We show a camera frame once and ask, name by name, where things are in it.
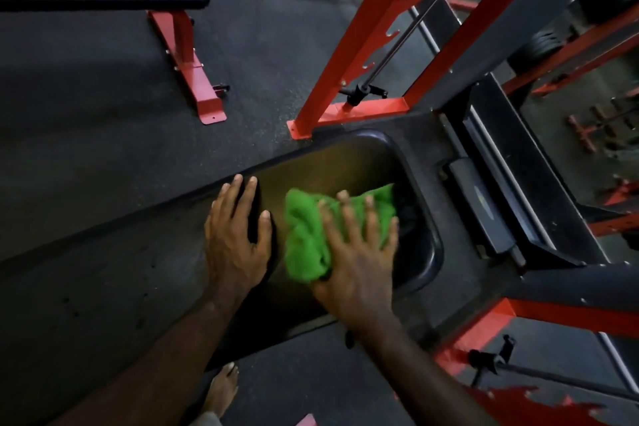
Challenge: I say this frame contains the person's right hand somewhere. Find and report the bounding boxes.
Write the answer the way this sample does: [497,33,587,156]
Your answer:
[311,190,400,332]

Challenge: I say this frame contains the person's left hand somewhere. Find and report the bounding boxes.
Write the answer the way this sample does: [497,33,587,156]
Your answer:
[205,173,273,300]

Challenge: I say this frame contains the green cleaning cloth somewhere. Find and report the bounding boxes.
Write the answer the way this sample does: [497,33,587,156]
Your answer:
[284,183,397,284]

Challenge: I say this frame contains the person's right forearm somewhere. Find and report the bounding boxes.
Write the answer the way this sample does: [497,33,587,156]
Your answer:
[347,316,500,426]

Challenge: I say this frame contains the person's left forearm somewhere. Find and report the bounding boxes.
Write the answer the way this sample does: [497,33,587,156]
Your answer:
[50,288,250,426]

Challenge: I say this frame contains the black rubber bumper block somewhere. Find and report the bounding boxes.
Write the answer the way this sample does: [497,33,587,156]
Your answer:
[442,156,517,258]

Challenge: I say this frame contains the black rod clamp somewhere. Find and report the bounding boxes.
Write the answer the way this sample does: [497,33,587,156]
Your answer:
[467,335,518,387]
[338,83,389,108]

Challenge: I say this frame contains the person's bare foot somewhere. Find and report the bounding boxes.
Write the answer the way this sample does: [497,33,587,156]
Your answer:
[200,362,240,419]

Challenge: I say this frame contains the black padded workout bench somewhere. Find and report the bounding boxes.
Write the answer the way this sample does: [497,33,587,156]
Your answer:
[0,111,520,426]

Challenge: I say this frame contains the red and black smith machine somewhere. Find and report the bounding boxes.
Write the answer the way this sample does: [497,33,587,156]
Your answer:
[287,0,639,426]

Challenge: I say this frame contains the steel guide rod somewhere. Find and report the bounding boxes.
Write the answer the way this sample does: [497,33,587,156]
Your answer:
[362,0,490,91]

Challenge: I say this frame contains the red equipment stand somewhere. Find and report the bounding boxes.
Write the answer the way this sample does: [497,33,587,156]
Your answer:
[566,99,639,154]

